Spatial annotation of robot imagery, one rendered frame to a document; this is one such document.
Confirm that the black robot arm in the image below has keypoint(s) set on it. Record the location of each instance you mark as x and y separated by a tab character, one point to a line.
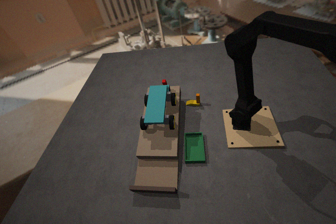
241	44

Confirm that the brown wooden ramp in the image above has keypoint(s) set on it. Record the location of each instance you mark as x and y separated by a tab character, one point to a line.
158	154

